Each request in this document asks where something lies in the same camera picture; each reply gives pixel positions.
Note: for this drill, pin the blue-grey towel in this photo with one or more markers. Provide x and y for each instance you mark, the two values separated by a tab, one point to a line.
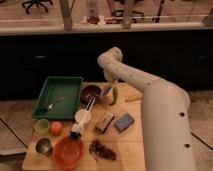
105	91

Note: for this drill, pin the dark purple bowl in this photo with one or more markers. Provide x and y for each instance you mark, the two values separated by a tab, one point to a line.
88	92

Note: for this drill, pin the small green cup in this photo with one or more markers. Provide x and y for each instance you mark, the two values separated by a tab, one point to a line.
42	126

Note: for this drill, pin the orange fruit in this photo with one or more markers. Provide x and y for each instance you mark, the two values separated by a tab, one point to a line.
56	128

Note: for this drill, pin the bunch of dark grapes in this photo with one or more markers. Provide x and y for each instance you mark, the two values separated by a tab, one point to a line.
98	149

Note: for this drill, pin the white bottle black cap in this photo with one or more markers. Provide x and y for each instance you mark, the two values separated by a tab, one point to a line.
77	131

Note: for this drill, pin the brown wooden block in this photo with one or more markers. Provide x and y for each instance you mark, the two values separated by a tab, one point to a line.
104	122

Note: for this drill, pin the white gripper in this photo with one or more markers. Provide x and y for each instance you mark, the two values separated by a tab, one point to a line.
111	79

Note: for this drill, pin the green plastic tray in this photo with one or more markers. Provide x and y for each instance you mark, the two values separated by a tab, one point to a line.
53	88

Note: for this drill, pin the black office chair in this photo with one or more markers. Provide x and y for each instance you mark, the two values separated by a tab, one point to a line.
29	3

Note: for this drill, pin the metal fork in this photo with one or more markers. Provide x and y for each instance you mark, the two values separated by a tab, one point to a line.
50	106

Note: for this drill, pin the blue sponge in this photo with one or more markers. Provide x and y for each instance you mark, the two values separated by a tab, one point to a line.
124	122

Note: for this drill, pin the orange plastic bowl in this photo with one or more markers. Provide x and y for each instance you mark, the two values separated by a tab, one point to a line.
67	153

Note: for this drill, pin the small metal cup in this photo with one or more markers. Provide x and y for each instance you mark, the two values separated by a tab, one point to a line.
44	146

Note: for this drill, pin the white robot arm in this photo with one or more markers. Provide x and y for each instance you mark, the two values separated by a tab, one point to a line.
164	115

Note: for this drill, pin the green chili pepper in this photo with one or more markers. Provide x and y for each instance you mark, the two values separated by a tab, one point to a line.
115	96

